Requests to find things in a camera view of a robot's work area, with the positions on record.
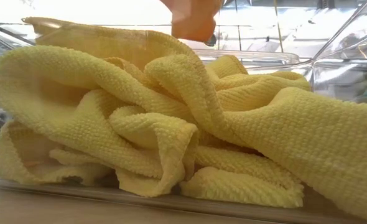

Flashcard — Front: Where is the clear plastic bin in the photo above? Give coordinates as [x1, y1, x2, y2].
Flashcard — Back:
[192, 48, 312, 75]
[0, 0, 367, 224]
[310, 0, 367, 103]

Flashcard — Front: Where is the yellow cable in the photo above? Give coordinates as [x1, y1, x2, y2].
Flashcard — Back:
[272, 0, 284, 53]

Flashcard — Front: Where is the orange microfiber towel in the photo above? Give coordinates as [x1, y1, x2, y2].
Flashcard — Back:
[160, 0, 225, 44]

